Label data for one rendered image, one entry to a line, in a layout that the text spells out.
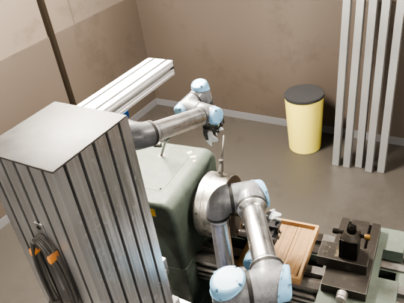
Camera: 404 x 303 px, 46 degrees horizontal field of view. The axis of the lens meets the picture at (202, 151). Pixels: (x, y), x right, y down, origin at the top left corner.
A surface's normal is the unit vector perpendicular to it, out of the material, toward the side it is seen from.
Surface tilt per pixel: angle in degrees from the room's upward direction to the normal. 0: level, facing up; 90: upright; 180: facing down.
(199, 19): 90
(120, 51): 90
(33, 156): 0
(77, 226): 90
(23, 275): 0
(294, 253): 0
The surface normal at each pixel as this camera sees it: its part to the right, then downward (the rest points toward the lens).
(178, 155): -0.13, -0.83
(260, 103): -0.51, 0.52
